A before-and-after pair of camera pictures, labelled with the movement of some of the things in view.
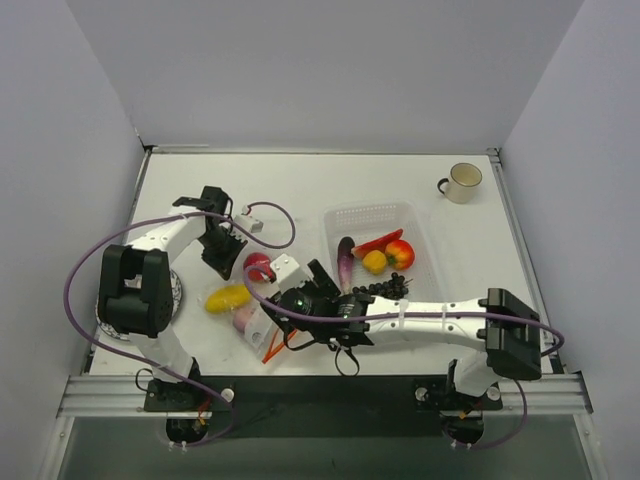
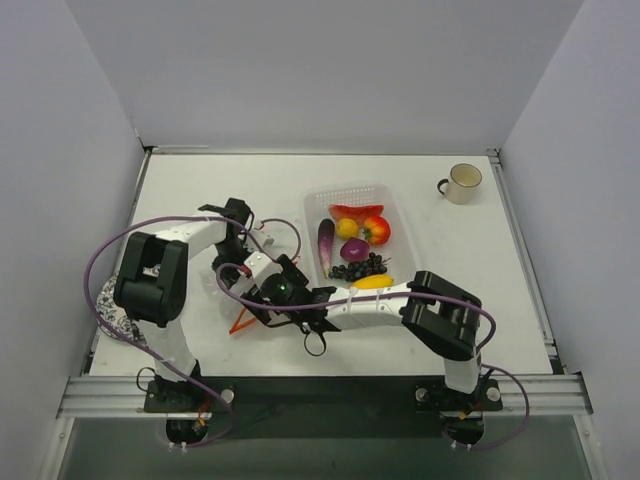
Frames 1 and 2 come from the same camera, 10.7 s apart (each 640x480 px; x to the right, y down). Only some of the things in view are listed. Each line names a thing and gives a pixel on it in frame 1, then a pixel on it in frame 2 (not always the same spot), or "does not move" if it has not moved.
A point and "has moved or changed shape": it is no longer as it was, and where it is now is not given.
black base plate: x=321 y=407 does not move
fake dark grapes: x=394 y=288 has moved or changed shape
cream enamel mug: x=462 y=182 does not move
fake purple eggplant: x=345 y=265 to x=326 y=240
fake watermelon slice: x=379 y=243 to x=357 y=213
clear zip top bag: x=240 y=308 has moved or changed shape
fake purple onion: x=241 y=318 to x=355 y=249
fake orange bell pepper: x=400 y=254 to x=376 y=230
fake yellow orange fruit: x=374 y=261 to x=347 y=228
